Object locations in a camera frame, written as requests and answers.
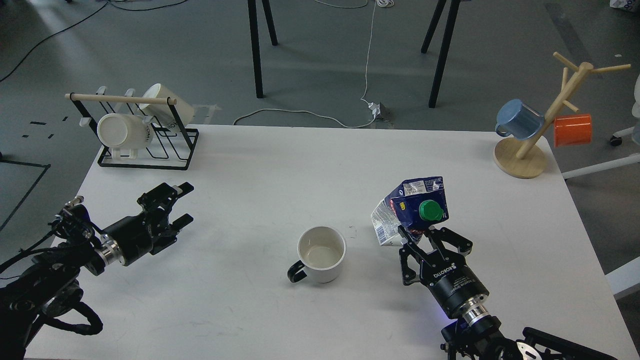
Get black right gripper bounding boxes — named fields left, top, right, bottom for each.
left=397, top=225, right=491, bottom=321

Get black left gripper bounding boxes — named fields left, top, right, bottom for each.
left=97, top=182, right=195, bottom=266

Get blue milk carton green cap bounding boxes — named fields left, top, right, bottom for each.
left=371, top=176, right=450, bottom=246

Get white mug black handle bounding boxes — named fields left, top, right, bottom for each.
left=286, top=226, right=346, bottom=284

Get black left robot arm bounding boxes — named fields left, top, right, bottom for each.
left=1, top=182, right=194, bottom=360

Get white mug on rack front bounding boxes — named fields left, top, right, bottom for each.
left=97, top=112, right=153, bottom=150

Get cream mug on rack back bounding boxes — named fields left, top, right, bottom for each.
left=138, top=83, right=195, bottom=133

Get wooden mug tree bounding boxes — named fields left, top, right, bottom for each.
left=493, top=51, right=631, bottom=179

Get white power adapter plug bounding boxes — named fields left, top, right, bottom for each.
left=367, top=102, right=393, bottom=122

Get blue mug on tree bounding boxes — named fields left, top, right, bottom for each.
left=494, top=98, right=545, bottom=141

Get orange mug on tree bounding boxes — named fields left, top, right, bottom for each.
left=553, top=113, right=593, bottom=148

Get black table legs left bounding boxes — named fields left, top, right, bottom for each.
left=247, top=0, right=279, bottom=99

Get black table legs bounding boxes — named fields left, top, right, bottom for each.
left=247, top=0, right=279, bottom=99
left=420, top=0, right=461, bottom=109

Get black table legs right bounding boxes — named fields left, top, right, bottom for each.
left=420, top=0, right=461, bottom=109

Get black wire mug rack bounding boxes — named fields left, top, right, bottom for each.
left=65, top=86, right=200, bottom=171

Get white power cable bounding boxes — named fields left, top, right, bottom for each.
left=232, top=0, right=396, bottom=129

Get black floor cable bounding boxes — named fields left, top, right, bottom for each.
left=0, top=0, right=188, bottom=83

